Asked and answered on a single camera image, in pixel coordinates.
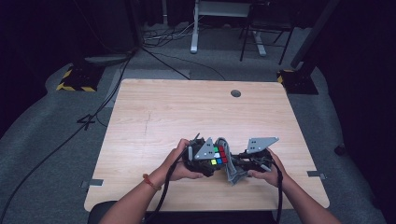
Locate multicoloured puzzle cube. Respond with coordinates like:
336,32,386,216
209,144,230,166

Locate person's dark clothing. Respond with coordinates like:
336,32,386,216
144,210,277,224

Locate person's right hand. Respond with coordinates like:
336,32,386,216
247,147,288,189

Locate red bracelet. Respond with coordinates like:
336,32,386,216
142,173,163,191

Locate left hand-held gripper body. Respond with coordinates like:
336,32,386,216
181,136,219,178

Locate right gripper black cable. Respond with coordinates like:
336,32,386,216
265,157,285,224

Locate hazard-striped black stand base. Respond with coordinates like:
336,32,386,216
276,68,319,95
55,63,106,92

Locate black chair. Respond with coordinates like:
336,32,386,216
238,0,301,65

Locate long black floor cable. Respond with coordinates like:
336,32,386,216
0,52,138,223

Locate bundle of floor cables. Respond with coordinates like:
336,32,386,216
141,18,200,49

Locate black caster wheel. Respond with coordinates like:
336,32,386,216
333,143,347,157

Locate grey tape strip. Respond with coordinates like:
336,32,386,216
80,178,105,189
305,170,328,181

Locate white desk frame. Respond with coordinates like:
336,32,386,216
190,0,267,57

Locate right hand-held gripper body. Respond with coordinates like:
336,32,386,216
237,136,280,174

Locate slanted dark metal post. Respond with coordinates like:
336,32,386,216
290,0,342,69

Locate person's left hand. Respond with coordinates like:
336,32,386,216
154,138,205,189

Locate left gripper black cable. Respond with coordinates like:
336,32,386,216
145,148,191,224

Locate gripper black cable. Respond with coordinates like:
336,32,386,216
145,148,191,224
265,157,285,224

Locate grey cloth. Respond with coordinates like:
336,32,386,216
214,136,248,187

